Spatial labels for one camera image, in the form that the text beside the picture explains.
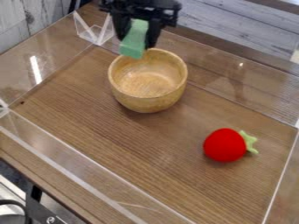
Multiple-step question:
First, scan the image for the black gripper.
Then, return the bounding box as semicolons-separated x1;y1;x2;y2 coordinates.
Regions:
99;0;183;48

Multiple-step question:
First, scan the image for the green foam block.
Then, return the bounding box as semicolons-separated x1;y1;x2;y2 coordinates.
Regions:
119;19;148;59

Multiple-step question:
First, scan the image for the wooden brown bowl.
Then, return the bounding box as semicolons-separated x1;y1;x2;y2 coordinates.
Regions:
107;48;188;113

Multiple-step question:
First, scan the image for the red plush strawberry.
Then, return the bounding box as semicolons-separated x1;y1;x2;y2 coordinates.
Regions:
203;128;258;162

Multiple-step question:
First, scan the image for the clear acrylic enclosure wall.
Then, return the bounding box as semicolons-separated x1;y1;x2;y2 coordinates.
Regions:
0;104;195;224

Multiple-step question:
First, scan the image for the black metal table frame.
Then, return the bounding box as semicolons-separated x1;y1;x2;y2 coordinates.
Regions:
0;176;70;224

